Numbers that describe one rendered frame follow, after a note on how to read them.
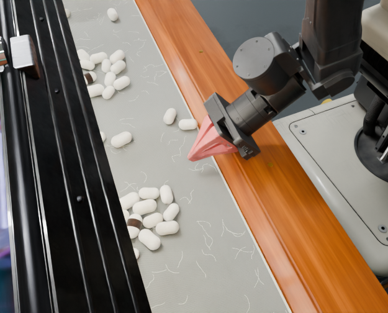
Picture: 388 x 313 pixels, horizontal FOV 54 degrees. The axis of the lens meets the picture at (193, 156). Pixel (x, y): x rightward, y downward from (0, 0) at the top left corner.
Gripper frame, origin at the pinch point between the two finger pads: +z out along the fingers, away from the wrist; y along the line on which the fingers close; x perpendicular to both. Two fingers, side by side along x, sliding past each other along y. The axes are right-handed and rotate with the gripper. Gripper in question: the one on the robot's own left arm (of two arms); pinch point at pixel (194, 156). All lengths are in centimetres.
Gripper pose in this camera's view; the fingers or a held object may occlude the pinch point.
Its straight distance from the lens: 61.1
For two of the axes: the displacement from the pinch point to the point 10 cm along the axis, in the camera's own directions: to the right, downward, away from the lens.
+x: 5.8, 3.0, 7.6
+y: 3.4, 7.5, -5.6
